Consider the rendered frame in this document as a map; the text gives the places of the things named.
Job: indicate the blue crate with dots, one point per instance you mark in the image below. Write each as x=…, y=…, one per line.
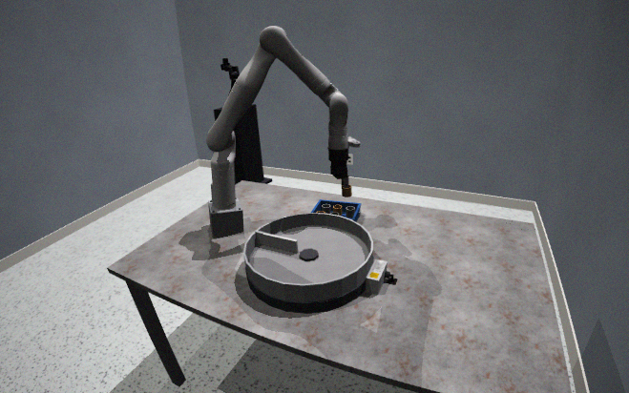
x=357, y=206

